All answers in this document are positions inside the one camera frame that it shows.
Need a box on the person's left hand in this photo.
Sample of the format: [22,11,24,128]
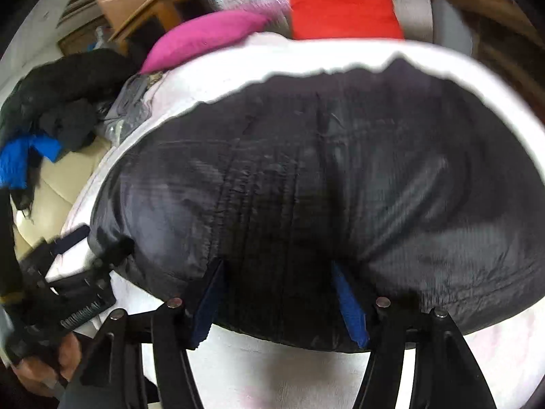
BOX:
[17,333,82,393]

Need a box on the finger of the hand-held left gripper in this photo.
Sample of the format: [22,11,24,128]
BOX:
[53,225,91,260]
[91,239,136,275]

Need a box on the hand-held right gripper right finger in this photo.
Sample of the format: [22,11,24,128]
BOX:
[332,262,497,409]

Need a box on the red pillow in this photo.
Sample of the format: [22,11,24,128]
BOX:
[285,0,405,41]

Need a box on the pink pillow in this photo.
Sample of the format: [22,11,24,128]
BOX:
[140,11,273,75]

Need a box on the beige sofa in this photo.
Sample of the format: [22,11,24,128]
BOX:
[11,136,111,260]

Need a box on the white bed cover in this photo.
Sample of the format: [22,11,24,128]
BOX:
[43,32,545,409]

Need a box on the pile of dark clothes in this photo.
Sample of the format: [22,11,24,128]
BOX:
[0,48,141,154]

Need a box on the black quilted jacket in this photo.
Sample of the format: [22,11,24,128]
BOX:
[89,55,545,354]

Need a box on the grey garment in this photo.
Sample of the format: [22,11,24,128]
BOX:
[102,72,167,143]

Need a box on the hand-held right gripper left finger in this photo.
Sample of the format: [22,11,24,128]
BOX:
[79,258,227,409]

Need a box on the wooden column cabinet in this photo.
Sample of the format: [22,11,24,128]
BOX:
[85,0,205,52]

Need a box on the blue garment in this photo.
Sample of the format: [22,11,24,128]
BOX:
[0,134,64,190]

